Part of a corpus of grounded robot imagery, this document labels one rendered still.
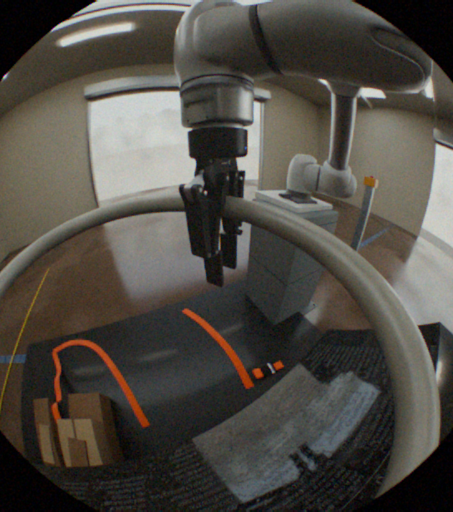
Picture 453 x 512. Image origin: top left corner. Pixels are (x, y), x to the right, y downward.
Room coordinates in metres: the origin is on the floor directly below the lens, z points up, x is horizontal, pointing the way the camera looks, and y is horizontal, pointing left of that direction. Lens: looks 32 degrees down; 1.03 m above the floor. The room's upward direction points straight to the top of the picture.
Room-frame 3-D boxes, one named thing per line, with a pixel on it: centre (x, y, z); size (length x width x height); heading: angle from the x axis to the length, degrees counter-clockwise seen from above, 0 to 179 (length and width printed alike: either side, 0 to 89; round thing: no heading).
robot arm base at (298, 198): (0.97, -0.41, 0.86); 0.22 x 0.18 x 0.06; 111
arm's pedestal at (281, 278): (0.97, -0.43, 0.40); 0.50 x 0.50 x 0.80; 27
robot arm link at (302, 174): (0.96, -0.44, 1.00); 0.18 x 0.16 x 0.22; 56
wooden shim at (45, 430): (-0.45, 0.96, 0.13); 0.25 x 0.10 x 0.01; 27
